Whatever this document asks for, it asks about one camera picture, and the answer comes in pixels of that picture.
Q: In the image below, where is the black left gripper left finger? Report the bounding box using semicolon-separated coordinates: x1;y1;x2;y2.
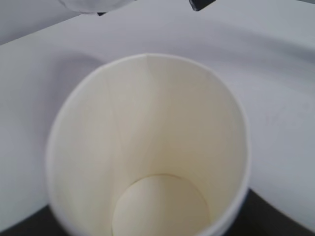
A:
0;206;64;236

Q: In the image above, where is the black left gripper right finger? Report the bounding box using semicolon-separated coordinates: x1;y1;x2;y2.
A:
225;190;315;236

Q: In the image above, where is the Nongfu Spring water bottle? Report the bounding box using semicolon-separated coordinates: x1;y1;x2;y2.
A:
60;0;133;14

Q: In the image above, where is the white paper cup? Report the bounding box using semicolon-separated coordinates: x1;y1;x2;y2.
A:
45;54;251;236

